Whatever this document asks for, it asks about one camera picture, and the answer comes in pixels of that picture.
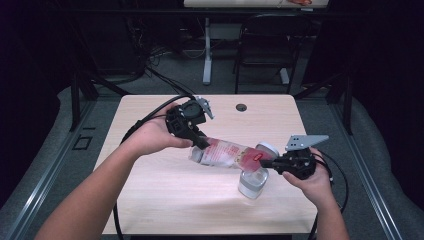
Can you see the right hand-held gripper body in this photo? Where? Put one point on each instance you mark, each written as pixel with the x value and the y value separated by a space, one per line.
pixel 300 165

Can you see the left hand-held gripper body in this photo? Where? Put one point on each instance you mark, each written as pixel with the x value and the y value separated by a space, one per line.
pixel 185 118

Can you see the white container lid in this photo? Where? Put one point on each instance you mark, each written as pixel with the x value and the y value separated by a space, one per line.
pixel 268 148

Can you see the clear plastic container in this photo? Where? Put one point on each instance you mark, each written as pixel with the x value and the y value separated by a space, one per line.
pixel 253 185

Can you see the clear red white plastic bag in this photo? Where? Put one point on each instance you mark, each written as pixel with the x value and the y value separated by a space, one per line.
pixel 223 155

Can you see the person's right hand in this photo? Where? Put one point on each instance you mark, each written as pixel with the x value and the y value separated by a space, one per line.
pixel 316 188

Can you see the person's left hand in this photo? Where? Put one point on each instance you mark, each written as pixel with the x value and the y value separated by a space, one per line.
pixel 151 135

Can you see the white desk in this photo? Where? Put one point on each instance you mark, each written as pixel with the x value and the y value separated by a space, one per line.
pixel 207 50

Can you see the black metal stand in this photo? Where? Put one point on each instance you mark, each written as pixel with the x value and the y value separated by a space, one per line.
pixel 348 106
pixel 75 100

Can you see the black chair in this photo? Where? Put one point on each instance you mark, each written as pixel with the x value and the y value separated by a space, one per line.
pixel 266 36

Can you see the orange object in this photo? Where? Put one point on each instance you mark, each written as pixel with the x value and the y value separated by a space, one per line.
pixel 300 2

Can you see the metal floor rail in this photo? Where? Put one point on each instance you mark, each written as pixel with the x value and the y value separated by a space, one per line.
pixel 43 180
pixel 373 196

